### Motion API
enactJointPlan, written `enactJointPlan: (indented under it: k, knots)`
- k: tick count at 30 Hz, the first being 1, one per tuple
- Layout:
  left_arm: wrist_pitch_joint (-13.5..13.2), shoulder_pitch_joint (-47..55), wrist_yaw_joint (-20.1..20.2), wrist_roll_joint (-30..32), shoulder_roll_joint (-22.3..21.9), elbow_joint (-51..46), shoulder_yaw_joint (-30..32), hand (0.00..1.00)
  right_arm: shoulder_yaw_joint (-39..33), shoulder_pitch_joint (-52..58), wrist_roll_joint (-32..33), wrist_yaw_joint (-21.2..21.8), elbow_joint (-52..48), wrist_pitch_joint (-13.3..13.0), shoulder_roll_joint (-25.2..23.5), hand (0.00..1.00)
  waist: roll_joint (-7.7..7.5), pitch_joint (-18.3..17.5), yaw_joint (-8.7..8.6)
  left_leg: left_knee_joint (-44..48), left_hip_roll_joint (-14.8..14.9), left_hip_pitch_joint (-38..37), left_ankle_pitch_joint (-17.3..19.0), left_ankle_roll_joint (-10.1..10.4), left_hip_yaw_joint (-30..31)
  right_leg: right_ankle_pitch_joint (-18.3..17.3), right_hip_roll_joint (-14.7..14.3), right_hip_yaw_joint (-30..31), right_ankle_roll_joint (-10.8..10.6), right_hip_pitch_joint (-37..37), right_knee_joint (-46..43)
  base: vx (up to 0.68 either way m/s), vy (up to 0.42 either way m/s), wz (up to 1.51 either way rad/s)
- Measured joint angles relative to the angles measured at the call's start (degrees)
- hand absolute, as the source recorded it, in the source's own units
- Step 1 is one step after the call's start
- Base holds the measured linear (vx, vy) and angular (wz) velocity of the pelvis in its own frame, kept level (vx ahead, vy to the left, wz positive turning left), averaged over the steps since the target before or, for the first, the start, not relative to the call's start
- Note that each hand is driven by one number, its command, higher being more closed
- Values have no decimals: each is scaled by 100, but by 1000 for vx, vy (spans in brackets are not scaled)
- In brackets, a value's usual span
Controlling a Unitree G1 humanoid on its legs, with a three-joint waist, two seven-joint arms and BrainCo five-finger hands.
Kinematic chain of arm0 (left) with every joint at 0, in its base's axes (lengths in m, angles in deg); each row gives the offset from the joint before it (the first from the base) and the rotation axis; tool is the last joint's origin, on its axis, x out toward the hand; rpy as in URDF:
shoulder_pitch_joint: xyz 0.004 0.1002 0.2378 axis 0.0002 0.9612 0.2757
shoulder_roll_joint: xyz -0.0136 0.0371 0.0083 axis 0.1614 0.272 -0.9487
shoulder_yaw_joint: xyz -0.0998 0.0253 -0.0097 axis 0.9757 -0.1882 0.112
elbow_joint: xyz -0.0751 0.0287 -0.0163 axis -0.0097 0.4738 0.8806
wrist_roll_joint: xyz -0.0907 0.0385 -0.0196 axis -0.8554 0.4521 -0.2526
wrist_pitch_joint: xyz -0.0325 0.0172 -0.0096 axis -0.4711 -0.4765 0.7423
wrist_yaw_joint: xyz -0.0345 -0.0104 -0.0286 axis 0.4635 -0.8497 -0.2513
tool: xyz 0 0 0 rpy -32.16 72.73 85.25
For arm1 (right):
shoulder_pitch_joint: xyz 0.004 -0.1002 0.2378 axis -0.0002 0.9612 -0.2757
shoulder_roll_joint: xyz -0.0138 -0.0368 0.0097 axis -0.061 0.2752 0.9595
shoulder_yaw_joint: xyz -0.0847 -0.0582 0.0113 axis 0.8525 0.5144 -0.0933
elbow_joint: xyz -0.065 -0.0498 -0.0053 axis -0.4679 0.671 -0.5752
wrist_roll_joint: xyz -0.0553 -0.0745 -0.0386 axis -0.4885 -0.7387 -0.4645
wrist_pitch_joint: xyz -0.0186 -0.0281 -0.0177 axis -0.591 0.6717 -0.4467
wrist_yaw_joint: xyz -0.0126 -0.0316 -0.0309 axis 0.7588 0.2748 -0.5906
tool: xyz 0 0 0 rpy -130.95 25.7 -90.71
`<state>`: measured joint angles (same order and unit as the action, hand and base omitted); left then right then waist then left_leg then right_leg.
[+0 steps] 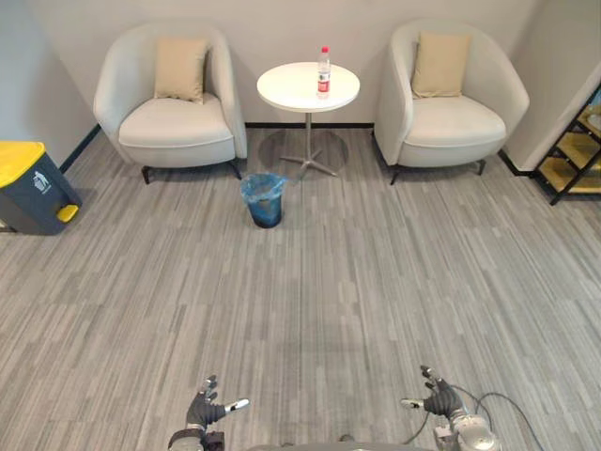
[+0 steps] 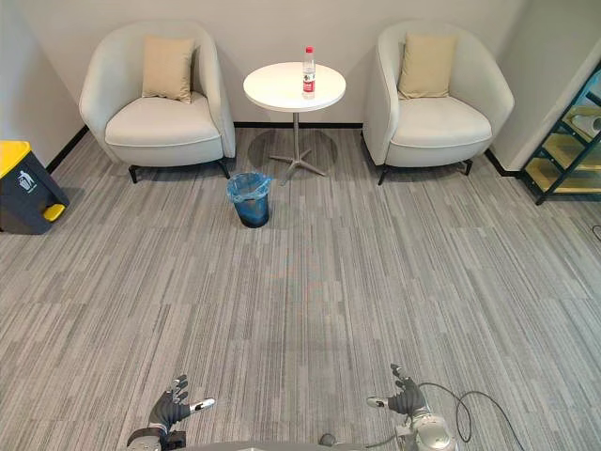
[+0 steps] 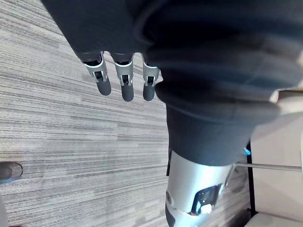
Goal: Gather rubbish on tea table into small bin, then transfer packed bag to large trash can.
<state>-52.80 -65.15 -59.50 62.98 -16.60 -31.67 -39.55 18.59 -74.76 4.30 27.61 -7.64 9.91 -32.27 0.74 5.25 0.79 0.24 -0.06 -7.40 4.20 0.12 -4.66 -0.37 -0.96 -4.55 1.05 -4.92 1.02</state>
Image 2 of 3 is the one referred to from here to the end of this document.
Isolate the cream armchair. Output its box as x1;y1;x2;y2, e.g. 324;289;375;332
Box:
362;19;516;186
79;21;237;184

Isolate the small black bin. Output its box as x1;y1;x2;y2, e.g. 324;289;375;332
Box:
232;192;271;230

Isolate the grey robot body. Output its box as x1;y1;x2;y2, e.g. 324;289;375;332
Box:
180;434;400;451

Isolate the dark green metal shelf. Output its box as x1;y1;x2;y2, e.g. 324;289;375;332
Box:
517;60;601;207

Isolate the white object on shelf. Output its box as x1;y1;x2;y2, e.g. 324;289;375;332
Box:
571;114;601;134

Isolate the large grey yellow trash can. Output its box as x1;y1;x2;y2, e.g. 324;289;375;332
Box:
0;140;71;235

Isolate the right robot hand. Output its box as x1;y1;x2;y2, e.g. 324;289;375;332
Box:
365;363;424;417

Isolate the beige cushion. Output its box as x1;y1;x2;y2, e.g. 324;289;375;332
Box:
397;32;458;101
141;35;196;104

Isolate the clear plastic water bottle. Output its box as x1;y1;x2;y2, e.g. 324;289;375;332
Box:
300;45;316;101

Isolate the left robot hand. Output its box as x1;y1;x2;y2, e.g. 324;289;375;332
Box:
147;374;217;432

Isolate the round white tea table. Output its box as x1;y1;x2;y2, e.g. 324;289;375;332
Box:
242;61;347;187

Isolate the blue plastic bin bag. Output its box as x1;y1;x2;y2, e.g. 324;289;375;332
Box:
226;171;275;226

